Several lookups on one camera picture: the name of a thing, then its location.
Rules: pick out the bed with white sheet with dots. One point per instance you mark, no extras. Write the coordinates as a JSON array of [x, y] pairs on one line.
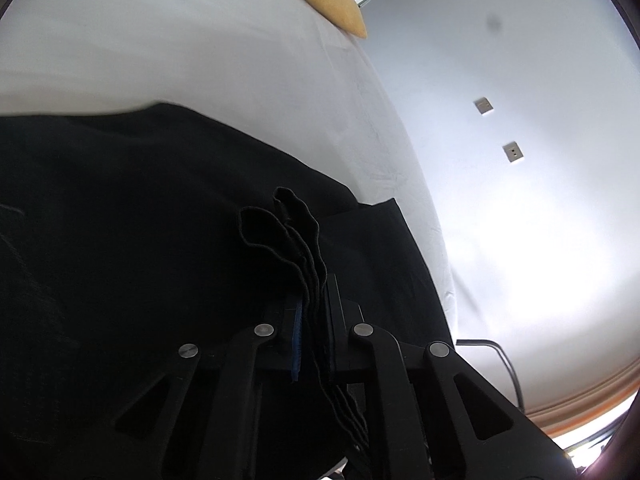
[[200, 35]]

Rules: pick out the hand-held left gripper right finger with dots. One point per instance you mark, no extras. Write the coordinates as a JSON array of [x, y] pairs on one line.
[[334, 320]]

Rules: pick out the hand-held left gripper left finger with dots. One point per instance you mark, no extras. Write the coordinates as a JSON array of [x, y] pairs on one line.
[[296, 340]]

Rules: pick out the metal wall socket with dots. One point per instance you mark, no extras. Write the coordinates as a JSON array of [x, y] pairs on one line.
[[513, 152], [484, 105]]

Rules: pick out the black denim pants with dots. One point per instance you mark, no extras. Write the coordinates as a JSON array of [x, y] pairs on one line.
[[150, 210]]

